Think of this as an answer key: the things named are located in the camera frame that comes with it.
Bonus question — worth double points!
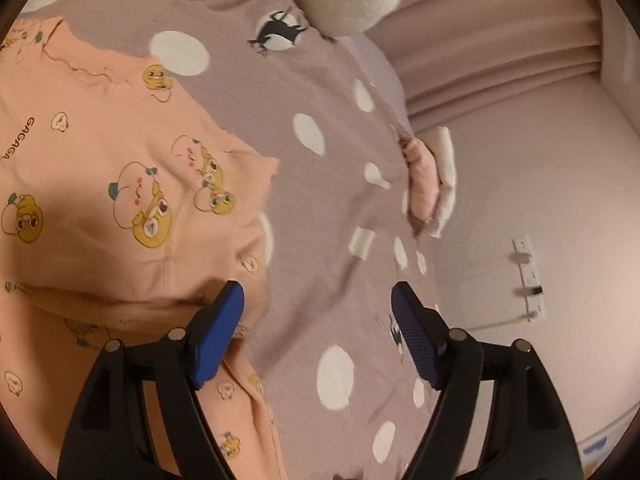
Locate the peach cartoon print pants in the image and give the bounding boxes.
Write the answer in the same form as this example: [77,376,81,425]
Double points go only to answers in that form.
[0,16,291,480]

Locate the pink curtain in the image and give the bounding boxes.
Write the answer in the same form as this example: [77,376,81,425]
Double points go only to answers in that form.
[365,0,608,133]

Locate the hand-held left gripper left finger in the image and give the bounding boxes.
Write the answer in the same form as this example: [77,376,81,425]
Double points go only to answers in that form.
[56,280,246,480]

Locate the white power strip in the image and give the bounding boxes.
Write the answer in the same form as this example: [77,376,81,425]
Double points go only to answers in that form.
[512,234,547,321]

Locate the white drawer cabinet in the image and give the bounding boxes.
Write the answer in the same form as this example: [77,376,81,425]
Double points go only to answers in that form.
[575,405,637,476]

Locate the mauve polka dot blanket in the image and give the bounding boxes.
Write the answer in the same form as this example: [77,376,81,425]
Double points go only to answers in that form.
[10,0,451,480]

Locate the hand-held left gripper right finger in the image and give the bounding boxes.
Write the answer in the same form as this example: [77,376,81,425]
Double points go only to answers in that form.
[390,282,584,480]

